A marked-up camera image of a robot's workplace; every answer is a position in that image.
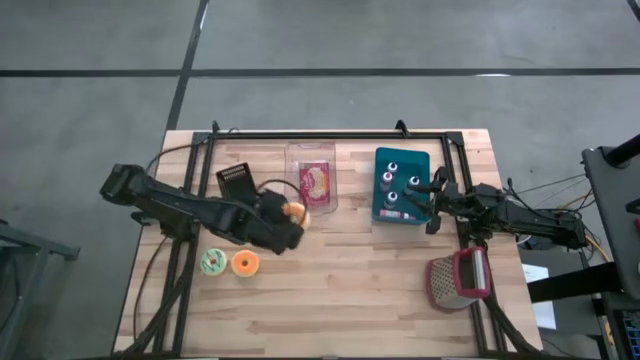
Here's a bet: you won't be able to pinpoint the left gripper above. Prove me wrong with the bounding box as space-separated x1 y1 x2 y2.
247 189 307 256

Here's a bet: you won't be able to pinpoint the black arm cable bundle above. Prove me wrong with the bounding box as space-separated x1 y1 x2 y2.
478 294 537 359
113 239 199 359

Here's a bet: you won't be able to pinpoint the pink labelled small bottle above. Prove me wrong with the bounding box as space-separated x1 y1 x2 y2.
378 208 417 222

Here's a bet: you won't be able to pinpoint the toy donut green icing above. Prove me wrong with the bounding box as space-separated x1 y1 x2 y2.
199 247 229 277

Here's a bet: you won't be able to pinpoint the brown cable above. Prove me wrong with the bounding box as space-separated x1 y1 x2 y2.
131 234 172 343

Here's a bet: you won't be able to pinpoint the black metal table frame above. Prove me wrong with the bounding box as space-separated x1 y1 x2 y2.
152 130 506 357

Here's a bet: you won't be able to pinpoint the grey equipment cart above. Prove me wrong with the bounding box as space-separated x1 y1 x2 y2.
581 133 640 301

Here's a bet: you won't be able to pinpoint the white paper sheet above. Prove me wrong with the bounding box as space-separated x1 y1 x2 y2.
521 263 558 331

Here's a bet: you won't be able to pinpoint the yellow cables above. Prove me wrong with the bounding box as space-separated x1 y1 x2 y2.
583 233 612 265

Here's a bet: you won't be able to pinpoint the clear plastic bin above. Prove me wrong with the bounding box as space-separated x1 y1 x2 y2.
283 141 340 217

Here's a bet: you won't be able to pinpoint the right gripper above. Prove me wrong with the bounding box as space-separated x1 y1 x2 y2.
408 167 464 235

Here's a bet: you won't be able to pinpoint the toy donut orange icing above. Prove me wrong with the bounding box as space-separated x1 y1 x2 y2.
230 248 261 278

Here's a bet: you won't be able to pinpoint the red popcorn bag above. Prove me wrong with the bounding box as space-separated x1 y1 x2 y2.
298 160 332 207

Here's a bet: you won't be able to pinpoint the blue plastic bin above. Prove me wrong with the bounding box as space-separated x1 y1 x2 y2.
371 146 432 226

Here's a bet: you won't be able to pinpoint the grey metal bench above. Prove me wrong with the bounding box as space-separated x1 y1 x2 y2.
0 218 82 360

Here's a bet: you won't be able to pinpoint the metal grater red handle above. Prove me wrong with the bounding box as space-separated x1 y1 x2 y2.
424 245 493 315

